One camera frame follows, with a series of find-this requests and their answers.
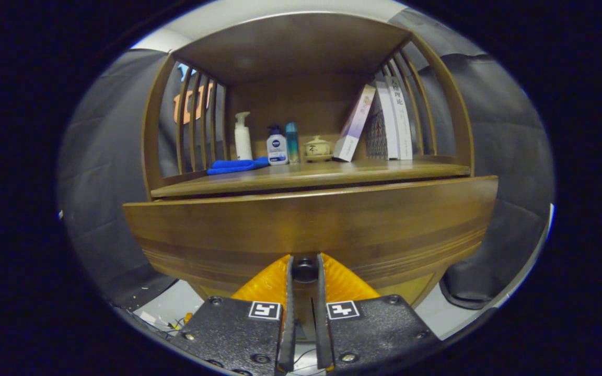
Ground blue folded cloth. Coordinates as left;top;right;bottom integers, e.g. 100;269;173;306
206;157;270;175

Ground brown wooden drawer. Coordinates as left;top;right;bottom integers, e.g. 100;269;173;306
122;175;499;309

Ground white bottle blue cap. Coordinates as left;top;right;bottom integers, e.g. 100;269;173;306
266;125;288;166

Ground dark patterned book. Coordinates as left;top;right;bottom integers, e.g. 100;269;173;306
365;94;388;160

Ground plain white book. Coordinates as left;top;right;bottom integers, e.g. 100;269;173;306
374;81;400;160

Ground brown wooden cabinet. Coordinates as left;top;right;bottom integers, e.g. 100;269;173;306
141;11;475;310

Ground beige lidded tea cup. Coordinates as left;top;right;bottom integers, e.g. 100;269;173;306
304;135;333;162

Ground wooden countertop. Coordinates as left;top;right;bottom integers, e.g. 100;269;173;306
150;157;471;199

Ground thin coloured wires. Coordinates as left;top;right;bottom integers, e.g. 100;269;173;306
134;311;194;336

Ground teal blue bottle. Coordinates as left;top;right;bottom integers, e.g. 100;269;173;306
285;122;300;164

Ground white pump bottle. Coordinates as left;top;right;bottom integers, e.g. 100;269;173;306
234;111;253;161

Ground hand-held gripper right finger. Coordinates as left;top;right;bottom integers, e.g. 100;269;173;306
316;253;443;376

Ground white book black lettering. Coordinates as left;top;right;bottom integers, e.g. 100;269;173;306
385;77;414;160

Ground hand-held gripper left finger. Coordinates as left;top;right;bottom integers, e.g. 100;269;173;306
168;254;296;376

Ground purple and white book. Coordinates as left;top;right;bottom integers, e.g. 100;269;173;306
332;84;376;162

